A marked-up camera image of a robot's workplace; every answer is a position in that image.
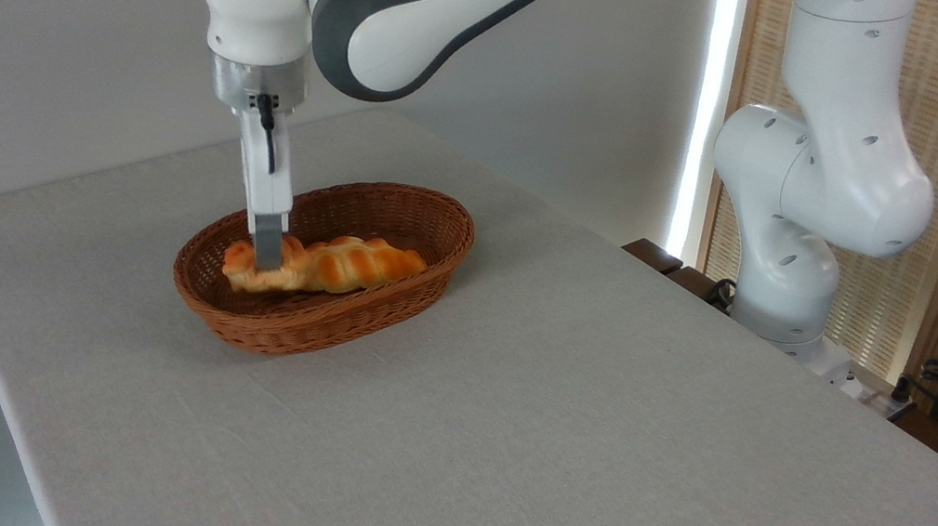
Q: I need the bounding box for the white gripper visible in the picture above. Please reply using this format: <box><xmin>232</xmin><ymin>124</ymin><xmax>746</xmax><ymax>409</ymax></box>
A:
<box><xmin>216</xmin><ymin>101</ymin><xmax>310</xmax><ymax>276</ymax></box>

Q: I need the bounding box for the round knotted bread roll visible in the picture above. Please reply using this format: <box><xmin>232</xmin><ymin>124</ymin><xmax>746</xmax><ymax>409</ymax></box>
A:
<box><xmin>218</xmin><ymin>227</ymin><xmax>311</xmax><ymax>303</ymax></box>

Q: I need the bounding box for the long braided bread loaf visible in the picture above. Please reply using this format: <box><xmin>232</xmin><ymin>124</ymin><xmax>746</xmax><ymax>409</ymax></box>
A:
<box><xmin>277</xmin><ymin>224</ymin><xmax>433</xmax><ymax>312</ymax></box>

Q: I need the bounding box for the brown wicker oval basket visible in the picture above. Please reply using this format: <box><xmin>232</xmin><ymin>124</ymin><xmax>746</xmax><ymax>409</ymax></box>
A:
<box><xmin>162</xmin><ymin>151</ymin><xmax>482</xmax><ymax>385</ymax></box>

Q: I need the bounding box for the light grey tablecloth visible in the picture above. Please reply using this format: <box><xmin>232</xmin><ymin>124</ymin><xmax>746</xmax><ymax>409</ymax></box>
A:
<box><xmin>0</xmin><ymin>47</ymin><xmax>938</xmax><ymax>526</ymax></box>

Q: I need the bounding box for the white power strip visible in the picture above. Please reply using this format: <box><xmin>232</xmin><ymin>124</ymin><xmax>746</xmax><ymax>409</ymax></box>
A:
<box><xmin>839</xmin><ymin>373</ymin><xmax>922</xmax><ymax>426</ymax></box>

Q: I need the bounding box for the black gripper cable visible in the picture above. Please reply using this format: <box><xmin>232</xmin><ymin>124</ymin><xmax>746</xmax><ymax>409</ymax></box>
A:
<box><xmin>245</xmin><ymin>91</ymin><xmax>288</xmax><ymax>176</ymax></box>

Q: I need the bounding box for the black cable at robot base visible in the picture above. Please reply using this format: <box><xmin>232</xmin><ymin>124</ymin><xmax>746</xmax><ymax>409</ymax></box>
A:
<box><xmin>703</xmin><ymin>274</ymin><xmax>741</xmax><ymax>312</ymax></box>

